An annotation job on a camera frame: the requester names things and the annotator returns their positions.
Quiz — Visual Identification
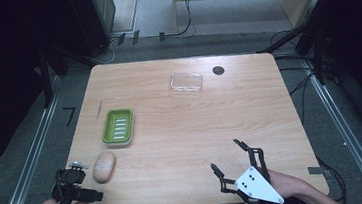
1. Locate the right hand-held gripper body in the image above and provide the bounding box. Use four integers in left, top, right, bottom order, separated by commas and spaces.
232, 163, 285, 204

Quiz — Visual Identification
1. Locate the person's right hand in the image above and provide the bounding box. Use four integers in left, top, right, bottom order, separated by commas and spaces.
266, 166, 303, 202

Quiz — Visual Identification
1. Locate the grey tape piece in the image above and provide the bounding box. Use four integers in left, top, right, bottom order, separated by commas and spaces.
307, 165, 325, 176

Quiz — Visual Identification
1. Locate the white floor cable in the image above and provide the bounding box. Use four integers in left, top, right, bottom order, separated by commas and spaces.
91, 36, 123, 66

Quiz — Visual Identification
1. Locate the black hanging cable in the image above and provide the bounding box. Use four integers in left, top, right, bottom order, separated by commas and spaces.
160, 0, 197, 39

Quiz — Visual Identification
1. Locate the dark round table grommet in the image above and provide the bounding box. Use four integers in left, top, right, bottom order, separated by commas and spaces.
212, 65, 226, 77

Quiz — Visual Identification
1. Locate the green soap dish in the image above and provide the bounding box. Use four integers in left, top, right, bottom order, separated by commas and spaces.
99, 108, 138, 149

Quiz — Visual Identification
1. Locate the dark cabinet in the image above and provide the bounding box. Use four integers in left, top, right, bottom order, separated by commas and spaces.
68, 0, 121, 59

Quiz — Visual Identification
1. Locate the clear plastic lid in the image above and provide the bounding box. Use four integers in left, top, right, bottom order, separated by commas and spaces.
168, 70, 205, 97

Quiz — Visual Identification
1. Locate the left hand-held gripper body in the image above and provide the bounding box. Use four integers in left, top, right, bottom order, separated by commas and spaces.
47, 159, 93, 204

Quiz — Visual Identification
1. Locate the tan bread roll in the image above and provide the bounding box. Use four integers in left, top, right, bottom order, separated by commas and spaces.
91, 150, 119, 185

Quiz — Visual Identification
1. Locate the black floor cable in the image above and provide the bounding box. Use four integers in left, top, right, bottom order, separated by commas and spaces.
277, 64, 321, 127
316, 154, 348, 204

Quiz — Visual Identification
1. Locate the black metal stand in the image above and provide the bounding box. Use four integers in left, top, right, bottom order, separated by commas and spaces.
252, 0, 352, 92
31, 39, 103, 110

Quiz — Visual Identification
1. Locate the metal floor rail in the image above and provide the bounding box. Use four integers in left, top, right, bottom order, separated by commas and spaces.
300, 53, 362, 204
0, 75, 74, 204

